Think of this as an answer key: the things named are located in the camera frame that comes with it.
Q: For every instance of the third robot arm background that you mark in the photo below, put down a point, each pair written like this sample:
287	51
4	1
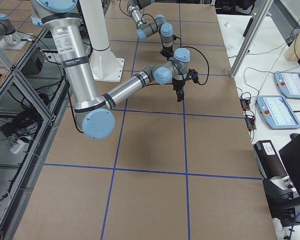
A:
10	38

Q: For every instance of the black monitor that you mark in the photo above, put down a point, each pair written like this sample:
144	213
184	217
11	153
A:
290	156

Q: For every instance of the black box with label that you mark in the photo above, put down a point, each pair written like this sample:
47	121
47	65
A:
268	160

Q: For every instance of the brown paper table mat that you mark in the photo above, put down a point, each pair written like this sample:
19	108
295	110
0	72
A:
169	171

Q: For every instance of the white pedestal column base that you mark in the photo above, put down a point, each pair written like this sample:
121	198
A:
105	66

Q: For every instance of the near teach pendant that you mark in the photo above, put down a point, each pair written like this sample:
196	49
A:
277	113

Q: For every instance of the small electronics board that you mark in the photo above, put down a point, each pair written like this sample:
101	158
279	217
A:
249	115

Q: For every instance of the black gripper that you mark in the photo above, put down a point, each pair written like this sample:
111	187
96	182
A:
178	85
165	51

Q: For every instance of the far teach pendant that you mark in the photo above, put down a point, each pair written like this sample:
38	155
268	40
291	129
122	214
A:
288	83

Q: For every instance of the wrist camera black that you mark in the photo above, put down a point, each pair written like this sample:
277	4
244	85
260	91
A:
193	75

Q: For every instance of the teach pendant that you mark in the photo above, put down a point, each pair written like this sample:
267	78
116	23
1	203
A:
288	83
277	113

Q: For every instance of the aluminium frame post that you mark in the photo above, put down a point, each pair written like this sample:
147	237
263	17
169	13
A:
252	32

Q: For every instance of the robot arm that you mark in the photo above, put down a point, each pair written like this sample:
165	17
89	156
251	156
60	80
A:
80	35
158	25

